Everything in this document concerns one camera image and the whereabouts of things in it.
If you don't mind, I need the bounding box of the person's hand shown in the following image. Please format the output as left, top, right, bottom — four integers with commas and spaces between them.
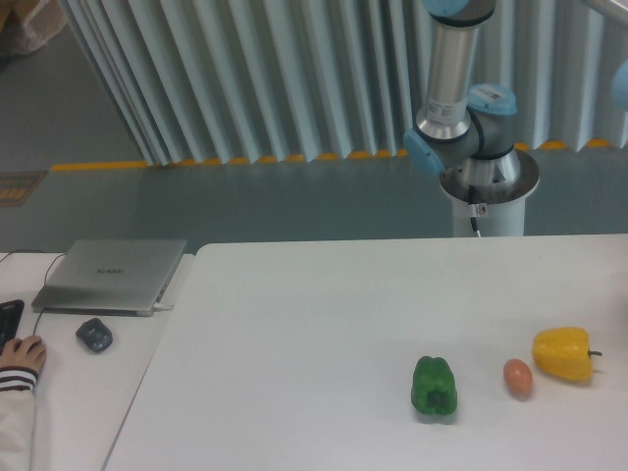
1, 335, 47, 377

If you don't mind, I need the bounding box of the white sleeved forearm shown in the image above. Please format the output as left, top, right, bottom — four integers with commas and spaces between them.
1, 367, 38, 471

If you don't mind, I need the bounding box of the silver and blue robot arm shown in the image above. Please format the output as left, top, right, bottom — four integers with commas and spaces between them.
404, 1, 627, 172

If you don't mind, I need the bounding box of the black keyboard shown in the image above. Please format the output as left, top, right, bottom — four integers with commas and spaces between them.
0, 299, 25, 349

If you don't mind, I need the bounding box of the silver closed laptop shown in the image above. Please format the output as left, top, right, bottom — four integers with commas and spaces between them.
31, 239, 186, 316

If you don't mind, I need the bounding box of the white folding partition screen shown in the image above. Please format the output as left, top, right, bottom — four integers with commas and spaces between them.
62, 1, 627, 165

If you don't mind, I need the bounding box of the green bell pepper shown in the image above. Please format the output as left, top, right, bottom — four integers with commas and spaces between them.
411, 356, 457, 416

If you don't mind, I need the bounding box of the brown egg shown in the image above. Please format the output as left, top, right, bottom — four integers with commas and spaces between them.
502, 358, 533, 395

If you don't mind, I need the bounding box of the yellow bell pepper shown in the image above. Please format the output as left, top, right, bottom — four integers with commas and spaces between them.
532, 327, 602, 383

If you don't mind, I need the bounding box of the black mouse cable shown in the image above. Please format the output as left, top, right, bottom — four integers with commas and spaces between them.
0, 249, 68, 338

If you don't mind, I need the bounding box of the white laptop cable plug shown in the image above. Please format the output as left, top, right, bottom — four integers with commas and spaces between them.
153, 303, 174, 312

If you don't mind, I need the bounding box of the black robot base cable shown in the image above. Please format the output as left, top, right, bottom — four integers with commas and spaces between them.
467, 183, 483, 239

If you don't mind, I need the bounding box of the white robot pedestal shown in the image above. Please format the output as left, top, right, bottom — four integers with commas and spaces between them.
440, 148, 540, 237

